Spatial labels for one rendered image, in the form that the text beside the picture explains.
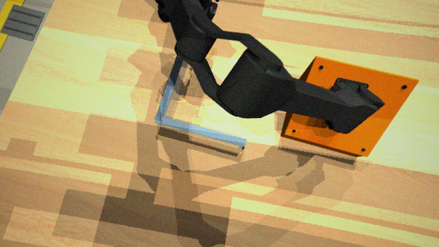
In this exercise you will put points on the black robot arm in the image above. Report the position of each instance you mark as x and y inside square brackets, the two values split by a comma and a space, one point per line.
[258, 84]

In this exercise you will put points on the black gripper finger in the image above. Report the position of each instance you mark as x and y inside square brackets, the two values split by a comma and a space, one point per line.
[214, 9]

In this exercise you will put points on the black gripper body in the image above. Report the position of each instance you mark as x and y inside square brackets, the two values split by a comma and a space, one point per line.
[208, 10]

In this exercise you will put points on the translucent yellow ball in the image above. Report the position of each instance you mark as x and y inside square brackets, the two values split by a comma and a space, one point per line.
[210, 54]

